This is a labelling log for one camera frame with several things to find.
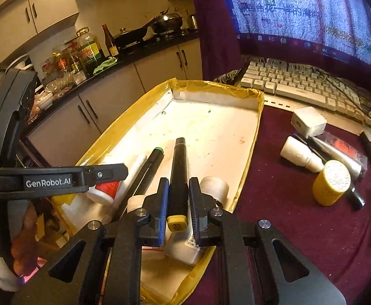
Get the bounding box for green rag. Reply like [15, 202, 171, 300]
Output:
[93, 56, 118, 75]

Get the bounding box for silver ointment tube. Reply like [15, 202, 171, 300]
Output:
[292, 132, 364, 181]

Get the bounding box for white bottle red label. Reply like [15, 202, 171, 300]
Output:
[86, 153, 147, 209]

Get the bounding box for black marker green cap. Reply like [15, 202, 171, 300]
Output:
[114, 147, 164, 220]

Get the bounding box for yellow cap jar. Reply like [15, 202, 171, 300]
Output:
[312, 160, 351, 207]

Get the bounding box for person's left hand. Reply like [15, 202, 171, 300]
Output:
[11, 202, 38, 277]

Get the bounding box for maroon table cloth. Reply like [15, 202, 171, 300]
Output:
[185, 104, 371, 305]

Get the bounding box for small white bottle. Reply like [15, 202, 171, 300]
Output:
[280, 136, 324, 173]

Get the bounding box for steel pot with lid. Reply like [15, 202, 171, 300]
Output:
[150, 10, 183, 35]

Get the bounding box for white bottle with green label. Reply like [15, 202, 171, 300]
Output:
[163, 225, 208, 266]

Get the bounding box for black marker yellow cap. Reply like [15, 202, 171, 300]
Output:
[166, 137, 188, 233]

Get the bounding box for upper kitchen cabinets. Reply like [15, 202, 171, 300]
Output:
[0, 0, 79, 63]

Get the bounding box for yellow taped white tray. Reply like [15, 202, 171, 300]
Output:
[49, 77, 265, 305]

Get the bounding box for white bottle with QR code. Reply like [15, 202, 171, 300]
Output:
[200, 176, 229, 208]

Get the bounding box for clear red blister pack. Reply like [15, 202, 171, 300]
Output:
[317, 131, 368, 174]

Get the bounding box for black keyboard cable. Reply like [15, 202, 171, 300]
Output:
[287, 63, 371, 125]

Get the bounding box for black wok pan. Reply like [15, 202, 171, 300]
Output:
[114, 17, 157, 48]

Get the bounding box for white charger block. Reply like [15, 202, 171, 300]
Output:
[290, 107, 327, 139]

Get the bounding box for cloth covered monitor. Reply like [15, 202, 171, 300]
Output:
[194, 0, 371, 93]

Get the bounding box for white test strip stick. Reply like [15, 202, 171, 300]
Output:
[127, 194, 146, 213]

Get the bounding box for large oil jar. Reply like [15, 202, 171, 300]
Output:
[77, 27, 105, 77]

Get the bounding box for dark sauce bottle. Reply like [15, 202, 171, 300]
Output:
[102, 24, 119, 58]

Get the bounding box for white keyboard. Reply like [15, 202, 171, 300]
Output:
[239, 57, 371, 129]

